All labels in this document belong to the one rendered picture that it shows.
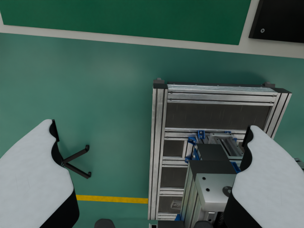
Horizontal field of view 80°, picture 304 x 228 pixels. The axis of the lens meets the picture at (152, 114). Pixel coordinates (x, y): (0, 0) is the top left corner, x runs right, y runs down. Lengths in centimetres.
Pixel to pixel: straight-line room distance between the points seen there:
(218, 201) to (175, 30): 43
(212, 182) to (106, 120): 111
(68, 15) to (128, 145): 122
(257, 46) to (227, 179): 36
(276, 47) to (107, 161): 149
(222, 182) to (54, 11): 60
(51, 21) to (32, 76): 101
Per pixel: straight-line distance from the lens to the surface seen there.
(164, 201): 176
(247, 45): 58
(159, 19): 52
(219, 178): 54
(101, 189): 201
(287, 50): 64
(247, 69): 147
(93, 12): 54
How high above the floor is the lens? 127
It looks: 63 degrees down
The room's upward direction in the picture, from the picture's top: 179 degrees clockwise
